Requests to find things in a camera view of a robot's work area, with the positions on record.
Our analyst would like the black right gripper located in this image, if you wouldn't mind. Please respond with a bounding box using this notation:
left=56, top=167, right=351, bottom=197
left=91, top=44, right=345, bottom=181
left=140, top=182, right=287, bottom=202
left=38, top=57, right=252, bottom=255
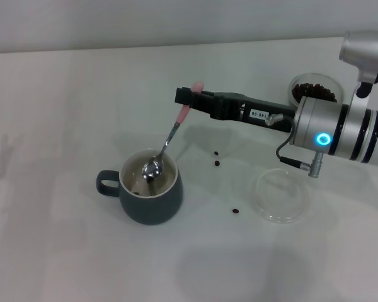
left=174, top=86, right=299, bottom=133

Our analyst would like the pink-handled metal spoon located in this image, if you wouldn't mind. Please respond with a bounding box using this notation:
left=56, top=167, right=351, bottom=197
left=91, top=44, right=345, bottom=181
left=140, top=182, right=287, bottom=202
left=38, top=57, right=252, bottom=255
left=141, top=81, right=205, bottom=184

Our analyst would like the dark blue-grey ceramic mug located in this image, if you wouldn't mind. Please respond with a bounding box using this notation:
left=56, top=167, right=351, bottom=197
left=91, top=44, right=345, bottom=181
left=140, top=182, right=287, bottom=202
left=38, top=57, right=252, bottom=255
left=96, top=147, right=184, bottom=226

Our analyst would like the double-walled clear glass cup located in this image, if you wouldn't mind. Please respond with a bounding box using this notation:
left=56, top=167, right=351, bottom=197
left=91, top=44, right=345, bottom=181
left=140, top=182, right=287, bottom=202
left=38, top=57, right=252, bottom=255
left=288, top=72, right=346, bottom=108

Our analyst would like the pile of dark coffee beans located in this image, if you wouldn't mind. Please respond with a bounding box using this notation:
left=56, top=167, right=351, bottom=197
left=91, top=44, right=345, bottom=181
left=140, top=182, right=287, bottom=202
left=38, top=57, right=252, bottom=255
left=291, top=82, right=338, bottom=103

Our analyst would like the small clear glass dish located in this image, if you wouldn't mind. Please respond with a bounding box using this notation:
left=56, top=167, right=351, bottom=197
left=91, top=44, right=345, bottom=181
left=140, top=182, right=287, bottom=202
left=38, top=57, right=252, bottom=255
left=255, top=167, right=311, bottom=225

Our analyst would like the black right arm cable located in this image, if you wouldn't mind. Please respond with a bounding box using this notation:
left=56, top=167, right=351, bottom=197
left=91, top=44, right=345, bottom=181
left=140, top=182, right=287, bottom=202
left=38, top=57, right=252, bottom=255
left=274, top=136, right=324, bottom=179

